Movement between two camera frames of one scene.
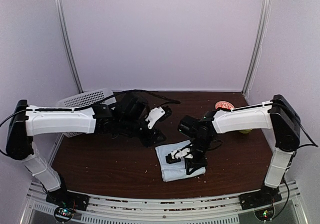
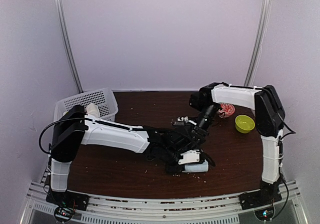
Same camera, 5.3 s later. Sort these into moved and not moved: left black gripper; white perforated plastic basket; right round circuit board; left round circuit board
Moved: left black gripper
Not moved: right round circuit board; left round circuit board; white perforated plastic basket
